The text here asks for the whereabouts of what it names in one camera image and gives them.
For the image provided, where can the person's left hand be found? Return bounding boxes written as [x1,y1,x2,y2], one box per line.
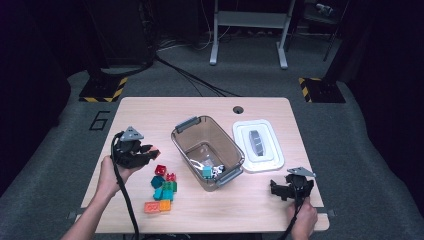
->
[96,156,141,200]

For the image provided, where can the black striped stand base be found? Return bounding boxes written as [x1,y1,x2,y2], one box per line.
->
[298,77,347,104]
[78,76,129,103]

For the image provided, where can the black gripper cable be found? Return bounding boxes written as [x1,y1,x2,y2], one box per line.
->
[276,183,306,240]
[110,131,141,240]

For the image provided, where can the black cabinet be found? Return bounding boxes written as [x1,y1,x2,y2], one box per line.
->
[84,0,154,68]

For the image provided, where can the white metal desk frame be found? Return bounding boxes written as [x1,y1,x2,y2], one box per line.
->
[209,0,297,70]

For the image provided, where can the white box lid grey handle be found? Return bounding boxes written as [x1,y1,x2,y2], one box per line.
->
[232,119,285,174]

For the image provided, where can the person's right hand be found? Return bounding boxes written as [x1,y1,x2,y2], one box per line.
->
[288,197,319,238]

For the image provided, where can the grey transparent storage box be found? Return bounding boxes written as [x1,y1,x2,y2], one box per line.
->
[170,115,246,193]

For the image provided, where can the dark teal toy block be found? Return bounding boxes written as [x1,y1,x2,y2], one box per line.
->
[150,175,165,189]

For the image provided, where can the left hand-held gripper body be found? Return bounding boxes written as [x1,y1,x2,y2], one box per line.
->
[111,125,148,169]

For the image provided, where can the green toy block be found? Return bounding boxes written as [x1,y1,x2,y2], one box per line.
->
[161,181,178,193]

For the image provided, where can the white floor cables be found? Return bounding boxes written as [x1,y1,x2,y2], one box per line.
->
[156,31,234,53]

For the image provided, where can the black floor cable bundle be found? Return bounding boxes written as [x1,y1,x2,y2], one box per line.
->
[99,54,242,98]

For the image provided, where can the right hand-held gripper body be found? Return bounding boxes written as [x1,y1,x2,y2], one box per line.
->
[286,166,317,201]

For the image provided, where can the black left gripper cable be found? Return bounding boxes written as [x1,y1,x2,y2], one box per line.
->
[110,131,141,240]

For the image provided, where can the grey device on shelf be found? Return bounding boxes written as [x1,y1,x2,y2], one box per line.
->
[314,2,335,17]

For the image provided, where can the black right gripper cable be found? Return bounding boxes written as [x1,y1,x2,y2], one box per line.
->
[276,183,306,240]

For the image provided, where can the grey table edge bracket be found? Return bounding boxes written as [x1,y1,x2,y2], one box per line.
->
[317,207,336,218]
[65,209,84,221]

